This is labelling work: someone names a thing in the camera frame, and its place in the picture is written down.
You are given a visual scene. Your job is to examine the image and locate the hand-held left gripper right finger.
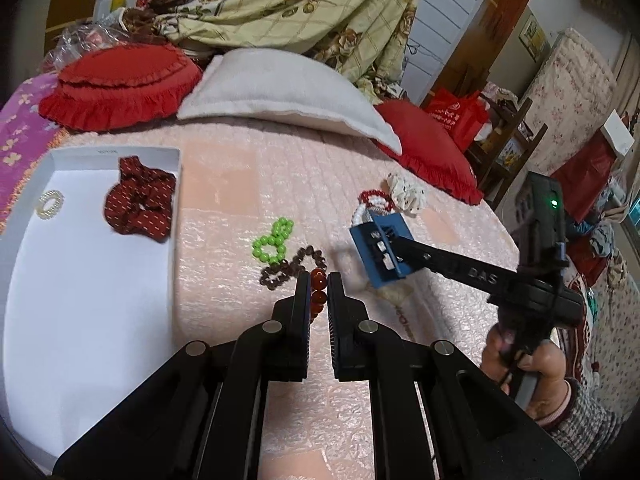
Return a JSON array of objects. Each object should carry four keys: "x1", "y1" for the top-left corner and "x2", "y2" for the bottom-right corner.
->
[{"x1": 327, "y1": 273, "x2": 582, "y2": 480}]

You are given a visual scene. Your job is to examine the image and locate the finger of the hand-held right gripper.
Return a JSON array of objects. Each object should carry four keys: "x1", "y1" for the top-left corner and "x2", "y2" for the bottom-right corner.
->
[{"x1": 393, "y1": 237, "x2": 521, "y2": 297}]

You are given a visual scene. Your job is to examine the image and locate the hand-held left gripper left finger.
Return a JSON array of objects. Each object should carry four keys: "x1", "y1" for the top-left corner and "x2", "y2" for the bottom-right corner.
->
[{"x1": 52, "y1": 273, "x2": 313, "y2": 480}]

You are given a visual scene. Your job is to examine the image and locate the amber red bead bracelet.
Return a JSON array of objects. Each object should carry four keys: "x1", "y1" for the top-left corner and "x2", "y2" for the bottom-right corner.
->
[{"x1": 310, "y1": 268, "x2": 331, "y2": 327}]

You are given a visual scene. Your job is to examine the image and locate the brown bead bracelet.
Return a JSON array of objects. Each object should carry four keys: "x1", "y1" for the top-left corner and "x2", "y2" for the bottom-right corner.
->
[{"x1": 259, "y1": 246, "x2": 327, "y2": 291}]

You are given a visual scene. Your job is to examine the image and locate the green bead bracelet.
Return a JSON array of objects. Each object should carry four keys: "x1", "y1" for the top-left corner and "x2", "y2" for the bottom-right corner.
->
[{"x1": 252, "y1": 217, "x2": 293, "y2": 263}]

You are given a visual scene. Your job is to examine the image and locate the blue hair claw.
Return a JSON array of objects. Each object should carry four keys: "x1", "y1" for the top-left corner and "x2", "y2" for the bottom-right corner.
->
[{"x1": 349, "y1": 211, "x2": 416, "y2": 289}]

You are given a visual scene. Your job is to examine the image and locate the white dotted scrunchie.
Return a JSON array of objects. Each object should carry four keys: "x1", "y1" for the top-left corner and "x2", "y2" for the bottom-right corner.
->
[{"x1": 386, "y1": 172, "x2": 427, "y2": 217}]

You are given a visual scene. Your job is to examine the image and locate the white bead bracelet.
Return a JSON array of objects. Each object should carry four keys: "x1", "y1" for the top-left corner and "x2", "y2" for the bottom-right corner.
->
[{"x1": 350, "y1": 202, "x2": 382, "y2": 233}]

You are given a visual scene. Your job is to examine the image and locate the bright red bead bracelet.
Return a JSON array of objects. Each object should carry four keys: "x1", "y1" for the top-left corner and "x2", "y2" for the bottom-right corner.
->
[{"x1": 359, "y1": 189, "x2": 393, "y2": 213}]

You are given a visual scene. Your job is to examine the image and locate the white shallow box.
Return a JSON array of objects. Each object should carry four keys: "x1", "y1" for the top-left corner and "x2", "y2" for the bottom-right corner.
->
[{"x1": 0, "y1": 146, "x2": 183, "y2": 466}]

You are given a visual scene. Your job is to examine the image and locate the person's right hand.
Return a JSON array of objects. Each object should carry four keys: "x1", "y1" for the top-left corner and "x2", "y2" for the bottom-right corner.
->
[{"x1": 481, "y1": 326, "x2": 571, "y2": 422}]

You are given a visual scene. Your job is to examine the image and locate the dark red bag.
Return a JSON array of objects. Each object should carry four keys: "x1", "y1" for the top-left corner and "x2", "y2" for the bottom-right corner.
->
[{"x1": 550, "y1": 135, "x2": 619, "y2": 224}]

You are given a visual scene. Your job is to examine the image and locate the wooden chair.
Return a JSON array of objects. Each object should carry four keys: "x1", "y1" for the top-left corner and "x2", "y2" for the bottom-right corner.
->
[{"x1": 467, "y1": 95, "x2": 549, "y2": 211}]

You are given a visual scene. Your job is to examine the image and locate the small white carton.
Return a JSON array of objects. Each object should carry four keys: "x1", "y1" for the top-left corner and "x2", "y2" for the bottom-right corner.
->
[{"x1": 600, "y1": 109, "x2": 639, "y2": 157}]

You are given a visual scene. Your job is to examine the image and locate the red heart-shaped cushion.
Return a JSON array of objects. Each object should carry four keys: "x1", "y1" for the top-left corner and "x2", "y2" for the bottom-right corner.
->
[{"x1": 372, "y1": 99, "x2": 483, "y2": 206}]

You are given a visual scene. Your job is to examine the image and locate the floral mattress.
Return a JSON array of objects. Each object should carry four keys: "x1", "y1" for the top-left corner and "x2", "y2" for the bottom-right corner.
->
[{"x1": 520, "y1": 27, "x2": 619, "y2": 176}]

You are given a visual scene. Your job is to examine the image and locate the red shopping bag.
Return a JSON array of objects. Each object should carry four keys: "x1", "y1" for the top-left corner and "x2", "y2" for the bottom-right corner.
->
[{"x1": 425, "y1": 87, "x2": 491, "y2": 153}]

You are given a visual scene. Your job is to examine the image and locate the dark red dotted scrunchie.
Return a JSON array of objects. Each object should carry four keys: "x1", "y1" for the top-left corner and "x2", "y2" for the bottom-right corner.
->
[{"x1": 104, "y1": 156, "x2": 178, "y2": 244}]

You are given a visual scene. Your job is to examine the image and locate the white pillow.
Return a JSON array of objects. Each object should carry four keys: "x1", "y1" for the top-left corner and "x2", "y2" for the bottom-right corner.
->
[{"x1": 176, "y1": 49, "x2": 403, "y2": 156}]

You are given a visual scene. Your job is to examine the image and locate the red round frilled cushion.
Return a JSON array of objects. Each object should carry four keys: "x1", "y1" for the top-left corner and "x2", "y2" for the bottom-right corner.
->
[{"x1": 38, "y1": 42, "x2": 203, "y2": 132}]

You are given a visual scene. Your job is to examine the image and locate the yellow floral quilt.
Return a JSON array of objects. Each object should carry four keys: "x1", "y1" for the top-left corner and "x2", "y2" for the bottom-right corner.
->
[{"x1": 120, "y1": 0, "x2": 427, "y2": 106}]

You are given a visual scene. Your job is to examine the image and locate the purple floral fringed cloth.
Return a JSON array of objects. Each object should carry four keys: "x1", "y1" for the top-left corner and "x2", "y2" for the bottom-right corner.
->
[{"x1": 0, "y1": 72, "x2": 68, "y2": 233}]

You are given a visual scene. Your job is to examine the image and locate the clear plastic bag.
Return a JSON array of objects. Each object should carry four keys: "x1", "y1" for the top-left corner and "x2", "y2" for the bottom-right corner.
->
[{"x1": 42, "y1": 17, "x2": 131, "y2": 73}]

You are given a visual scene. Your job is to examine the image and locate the yellow wall picture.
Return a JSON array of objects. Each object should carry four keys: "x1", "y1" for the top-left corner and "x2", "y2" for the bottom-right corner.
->
[{"x1": 519, "y1": 12, "x2": 549, "y2": 64}]

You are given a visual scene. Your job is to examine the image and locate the small pearl hair tie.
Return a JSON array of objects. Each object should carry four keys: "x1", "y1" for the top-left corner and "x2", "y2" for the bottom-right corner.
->
[{"x1": 36, "y1": 190, "x2": 66, "y2": 220}]

